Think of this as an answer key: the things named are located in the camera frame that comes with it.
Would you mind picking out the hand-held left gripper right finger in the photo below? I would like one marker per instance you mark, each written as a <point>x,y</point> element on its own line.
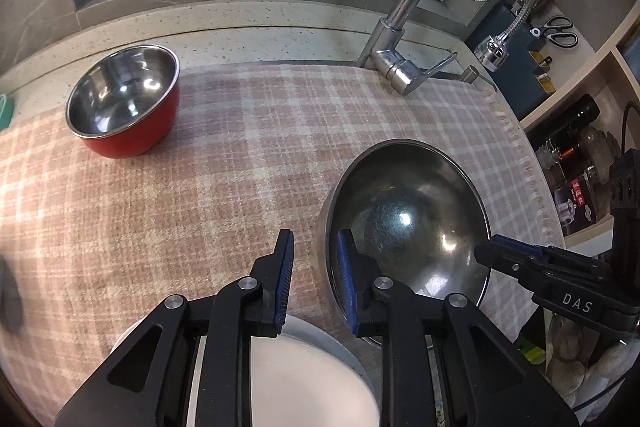
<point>346,277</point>

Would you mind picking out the red steel bowl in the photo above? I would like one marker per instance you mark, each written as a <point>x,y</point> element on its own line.
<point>120,102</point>

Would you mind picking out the large steel bowl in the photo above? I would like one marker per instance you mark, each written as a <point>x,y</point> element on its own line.
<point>415,217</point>

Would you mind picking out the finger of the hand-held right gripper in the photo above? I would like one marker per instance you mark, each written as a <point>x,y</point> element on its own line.
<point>510,264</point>
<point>525,246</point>

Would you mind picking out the person's right hand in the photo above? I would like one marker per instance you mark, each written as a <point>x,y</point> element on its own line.
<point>600,372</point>

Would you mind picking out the chrome faucet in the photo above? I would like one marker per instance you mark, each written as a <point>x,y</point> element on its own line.
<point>400,7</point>

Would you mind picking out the red black box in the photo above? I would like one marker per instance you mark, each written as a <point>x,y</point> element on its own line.
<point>580,202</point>

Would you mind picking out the plaid cloth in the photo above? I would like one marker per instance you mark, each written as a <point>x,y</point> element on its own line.
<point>225,182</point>

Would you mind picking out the black bottle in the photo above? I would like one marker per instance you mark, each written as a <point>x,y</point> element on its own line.
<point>575,117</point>

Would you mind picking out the flexible faucet sprayer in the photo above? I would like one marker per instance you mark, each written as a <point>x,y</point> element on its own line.
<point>492,52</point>

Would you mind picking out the white floral plate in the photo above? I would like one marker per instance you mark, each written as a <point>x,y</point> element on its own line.
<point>330,346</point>

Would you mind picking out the dark blue knife block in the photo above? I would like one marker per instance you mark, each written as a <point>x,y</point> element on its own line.
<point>505,19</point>

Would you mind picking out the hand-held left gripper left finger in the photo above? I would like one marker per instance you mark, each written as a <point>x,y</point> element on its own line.
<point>285,277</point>

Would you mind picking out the clear glass cup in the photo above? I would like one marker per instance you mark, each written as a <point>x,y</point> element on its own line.
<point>595,147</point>

